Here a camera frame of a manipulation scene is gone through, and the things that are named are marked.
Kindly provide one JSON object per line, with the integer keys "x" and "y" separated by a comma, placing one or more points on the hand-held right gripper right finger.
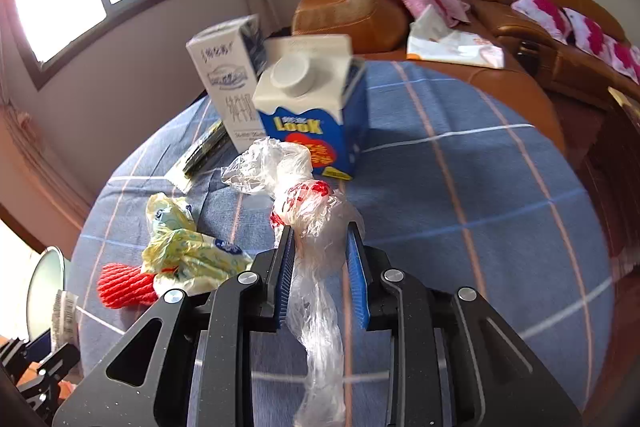
{"x": 357, "y": 279}

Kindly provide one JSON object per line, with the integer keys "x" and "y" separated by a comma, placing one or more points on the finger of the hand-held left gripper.
{"x": 50, "y": 369}

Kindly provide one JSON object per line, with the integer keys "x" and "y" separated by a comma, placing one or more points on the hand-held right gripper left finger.
{"x": 285, "y": 279}

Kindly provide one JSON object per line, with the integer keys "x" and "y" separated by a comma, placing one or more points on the clear plastic bag red print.
{"x": 315, "y": 307}

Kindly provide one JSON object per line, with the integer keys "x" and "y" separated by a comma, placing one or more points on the mint green cartoon bin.
{"x": 45, "y": 287}

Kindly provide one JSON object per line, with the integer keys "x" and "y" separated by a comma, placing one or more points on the white printed wrapper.
{"x": 65, "y": 317}

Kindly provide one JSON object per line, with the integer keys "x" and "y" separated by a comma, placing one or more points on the yellow green plastic wrapper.
{"x": 190, "y": 252}

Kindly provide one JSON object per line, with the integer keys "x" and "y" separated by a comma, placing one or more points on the red foam net sleeve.
{"x": 122, "y": 287}

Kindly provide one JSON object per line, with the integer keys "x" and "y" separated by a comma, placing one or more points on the blue plaid tablecloth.
{"x": 450, "y": 207}

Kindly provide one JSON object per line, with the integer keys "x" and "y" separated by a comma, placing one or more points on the crumpled clear plastic bag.
{"x": 260, "y": 162}

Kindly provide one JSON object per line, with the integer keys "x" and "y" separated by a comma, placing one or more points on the blue white gable carton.
{"x": 300, "y": 132}

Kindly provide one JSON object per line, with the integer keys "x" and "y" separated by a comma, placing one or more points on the dark yellow-edged packet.
{"x": 200, "y": 152}

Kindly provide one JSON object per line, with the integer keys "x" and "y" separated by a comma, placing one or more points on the tall white milk carton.
{"x": 225, "y": 77}

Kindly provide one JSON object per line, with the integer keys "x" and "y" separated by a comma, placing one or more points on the white orange plastic bag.
{"x": 450, "y": 42}

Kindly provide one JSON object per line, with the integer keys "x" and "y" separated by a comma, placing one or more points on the brown leather armchair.
{"x": 345, "y": 7}

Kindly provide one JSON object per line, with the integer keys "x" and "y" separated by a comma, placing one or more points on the brown leather sofa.
{"x": 540, "y": 52}

